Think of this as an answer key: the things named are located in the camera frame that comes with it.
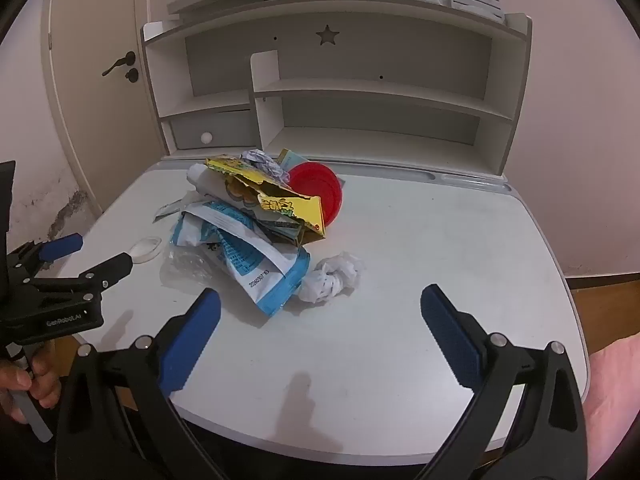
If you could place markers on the red plastic lid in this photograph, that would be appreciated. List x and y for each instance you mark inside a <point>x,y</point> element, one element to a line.
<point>320,185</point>

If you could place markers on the crumpled white paper ball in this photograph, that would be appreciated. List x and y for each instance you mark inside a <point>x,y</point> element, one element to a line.
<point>330,277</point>

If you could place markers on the crumpled printed paper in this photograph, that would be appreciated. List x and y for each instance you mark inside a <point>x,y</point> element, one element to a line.
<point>262,160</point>

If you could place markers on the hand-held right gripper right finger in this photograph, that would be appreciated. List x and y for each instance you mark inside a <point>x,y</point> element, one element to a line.
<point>452,340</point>

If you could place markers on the white drawer knob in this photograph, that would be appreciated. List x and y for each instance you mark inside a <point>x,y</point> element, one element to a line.
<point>206,137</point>

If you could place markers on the white desk hutch shelf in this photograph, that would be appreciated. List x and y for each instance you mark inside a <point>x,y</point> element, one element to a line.
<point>380,110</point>

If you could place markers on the person's leg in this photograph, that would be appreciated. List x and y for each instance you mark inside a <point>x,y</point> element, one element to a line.
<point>610,385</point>

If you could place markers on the cream door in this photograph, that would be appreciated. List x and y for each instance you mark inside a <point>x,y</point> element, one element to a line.
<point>90,125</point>

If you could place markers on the clear plastic wrapper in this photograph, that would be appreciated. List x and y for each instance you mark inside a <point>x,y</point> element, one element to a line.
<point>190,265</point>

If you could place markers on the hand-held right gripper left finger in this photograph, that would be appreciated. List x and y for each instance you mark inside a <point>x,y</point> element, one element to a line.
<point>192,345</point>

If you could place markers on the crumpled blue white bag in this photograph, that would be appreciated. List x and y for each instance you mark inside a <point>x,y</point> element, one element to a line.
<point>190,230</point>

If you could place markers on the small grey packet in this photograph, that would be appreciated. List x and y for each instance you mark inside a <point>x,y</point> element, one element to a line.
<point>167,210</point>

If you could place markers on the clear round lid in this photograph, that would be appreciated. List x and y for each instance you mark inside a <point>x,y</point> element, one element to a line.
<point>145,250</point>

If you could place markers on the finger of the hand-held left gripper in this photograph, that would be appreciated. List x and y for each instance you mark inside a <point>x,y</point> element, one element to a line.
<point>62,246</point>
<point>112,266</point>

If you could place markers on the black door lock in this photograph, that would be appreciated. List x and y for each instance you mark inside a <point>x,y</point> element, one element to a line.
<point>132,74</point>

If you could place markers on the white printed wrapper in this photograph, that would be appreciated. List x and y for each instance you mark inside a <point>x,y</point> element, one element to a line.
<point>210,185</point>

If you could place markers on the grey drawer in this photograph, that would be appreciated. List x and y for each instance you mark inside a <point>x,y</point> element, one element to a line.
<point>225,130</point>

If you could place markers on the yellow torn snack box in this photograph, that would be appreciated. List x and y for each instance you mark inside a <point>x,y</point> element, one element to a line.
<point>290,207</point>

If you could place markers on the person's left hand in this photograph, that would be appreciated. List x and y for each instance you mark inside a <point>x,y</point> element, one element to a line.
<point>45,385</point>

